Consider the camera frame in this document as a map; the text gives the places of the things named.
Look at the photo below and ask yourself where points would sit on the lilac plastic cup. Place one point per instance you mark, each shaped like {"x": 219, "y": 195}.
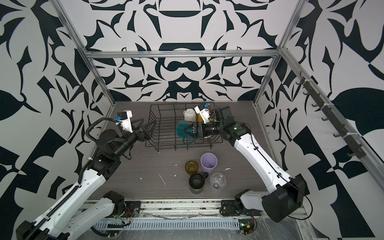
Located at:
{"x": 208, "y": 162}

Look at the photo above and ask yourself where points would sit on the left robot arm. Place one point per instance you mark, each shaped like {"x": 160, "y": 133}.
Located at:
{"x": 114, "y": 138}

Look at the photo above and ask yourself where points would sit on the black wire dish rack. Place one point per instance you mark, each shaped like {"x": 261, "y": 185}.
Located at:
{"x": 165, "y": 132}

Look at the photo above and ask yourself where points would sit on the cream faceted cup teal base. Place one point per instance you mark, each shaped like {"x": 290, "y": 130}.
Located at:
{"x": 179, "y": 131}

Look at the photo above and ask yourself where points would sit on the clear glass cup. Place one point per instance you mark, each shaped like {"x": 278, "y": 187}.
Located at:
{"x": 218, "y": 181}

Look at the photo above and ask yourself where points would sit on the white slotted cable duct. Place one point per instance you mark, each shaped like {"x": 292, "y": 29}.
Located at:
{"x": 174, "y": 224}

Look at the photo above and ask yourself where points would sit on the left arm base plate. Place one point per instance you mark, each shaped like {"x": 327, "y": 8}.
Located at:
{"x": 129, "y": 209}

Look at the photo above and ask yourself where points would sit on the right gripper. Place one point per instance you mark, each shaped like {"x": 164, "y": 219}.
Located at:
{"x": 198, "y": 130}

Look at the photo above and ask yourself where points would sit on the grey wall hook rail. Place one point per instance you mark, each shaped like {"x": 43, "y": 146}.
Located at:
{"x": 333, "y": 115}

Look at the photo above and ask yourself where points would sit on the cream ceramic mug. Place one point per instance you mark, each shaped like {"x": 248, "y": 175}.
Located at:
{"x": 190, "y": 115}

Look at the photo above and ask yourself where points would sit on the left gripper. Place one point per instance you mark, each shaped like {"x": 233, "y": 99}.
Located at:
{"x": 144, "y": 134}

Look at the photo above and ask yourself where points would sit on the black mug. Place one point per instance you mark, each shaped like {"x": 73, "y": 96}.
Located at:
{"x": 197, "y": 182}

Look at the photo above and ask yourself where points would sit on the amber glass cup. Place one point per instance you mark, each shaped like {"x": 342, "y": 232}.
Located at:
{"x": 191, "y": 167}

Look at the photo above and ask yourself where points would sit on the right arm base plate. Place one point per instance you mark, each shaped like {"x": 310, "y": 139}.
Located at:
{"x": 232, "y": 208}

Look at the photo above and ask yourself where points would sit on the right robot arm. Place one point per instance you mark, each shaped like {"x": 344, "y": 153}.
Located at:
{"x": 285, "y": 194}

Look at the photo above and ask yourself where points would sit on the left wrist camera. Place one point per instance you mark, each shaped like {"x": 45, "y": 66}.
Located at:
{"x": 126, "y": 118}

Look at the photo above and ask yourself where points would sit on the small circuit board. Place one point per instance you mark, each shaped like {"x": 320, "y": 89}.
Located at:
{"x": 247, "y": 227}

